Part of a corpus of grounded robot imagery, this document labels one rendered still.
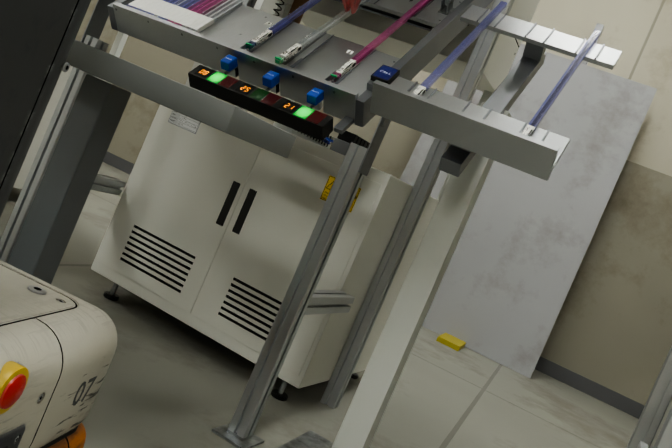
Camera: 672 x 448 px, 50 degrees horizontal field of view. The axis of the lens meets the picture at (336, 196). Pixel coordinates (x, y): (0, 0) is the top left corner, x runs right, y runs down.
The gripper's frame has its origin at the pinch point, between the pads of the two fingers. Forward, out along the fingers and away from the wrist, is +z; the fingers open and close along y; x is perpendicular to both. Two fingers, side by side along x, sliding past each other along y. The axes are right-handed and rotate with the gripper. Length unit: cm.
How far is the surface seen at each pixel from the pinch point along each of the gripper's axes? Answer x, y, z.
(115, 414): 89, -7, 48
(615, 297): -197, -80, 212
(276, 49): 21.5, 5.8, 4.1
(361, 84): 23.0, -16.6, 4.0
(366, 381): 54, -41, 50
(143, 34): 28.8, 38.2, 8.2
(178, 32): 29.3, 26.9, 3.9
